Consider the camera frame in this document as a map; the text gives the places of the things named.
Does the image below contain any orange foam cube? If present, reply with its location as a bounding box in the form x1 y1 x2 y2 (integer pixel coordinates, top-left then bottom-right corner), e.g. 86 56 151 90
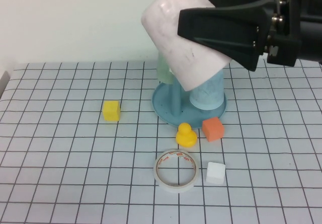
202 116 224 142

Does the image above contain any yellow rubber duck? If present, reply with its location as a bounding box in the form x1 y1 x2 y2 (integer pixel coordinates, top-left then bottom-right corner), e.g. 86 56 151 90
175 122 198 148

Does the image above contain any blue cup stand with posts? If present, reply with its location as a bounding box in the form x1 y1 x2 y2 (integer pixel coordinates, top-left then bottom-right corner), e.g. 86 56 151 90
151 78 228 128

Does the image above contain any pale pink plastic cup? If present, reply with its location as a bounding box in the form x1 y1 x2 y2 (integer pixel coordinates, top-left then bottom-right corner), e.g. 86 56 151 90
140 0 232 92

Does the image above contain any pale green plastic cup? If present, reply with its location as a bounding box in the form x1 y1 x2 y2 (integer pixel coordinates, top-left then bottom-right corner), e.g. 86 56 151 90
156 52 174 84

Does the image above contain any yellow foam cube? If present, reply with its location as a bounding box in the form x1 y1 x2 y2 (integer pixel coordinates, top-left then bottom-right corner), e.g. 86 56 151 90
102 100 121 122

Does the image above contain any white tape roll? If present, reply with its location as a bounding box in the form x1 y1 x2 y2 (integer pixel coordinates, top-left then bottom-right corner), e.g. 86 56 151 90
153 148 201 194

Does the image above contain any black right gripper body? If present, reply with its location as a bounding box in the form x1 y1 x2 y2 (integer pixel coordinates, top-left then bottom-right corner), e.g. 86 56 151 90
261 0 322 67

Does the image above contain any grey grid pattern table cloth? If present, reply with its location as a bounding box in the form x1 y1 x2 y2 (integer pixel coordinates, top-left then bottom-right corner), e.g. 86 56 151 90
0 57 322 224

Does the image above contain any white foam cube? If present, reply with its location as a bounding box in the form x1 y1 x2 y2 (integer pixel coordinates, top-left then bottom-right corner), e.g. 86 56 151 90
206 161 226 185

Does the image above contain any pale blue plastic cup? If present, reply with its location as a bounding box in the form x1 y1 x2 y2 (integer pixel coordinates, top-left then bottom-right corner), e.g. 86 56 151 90
189 69 225 111

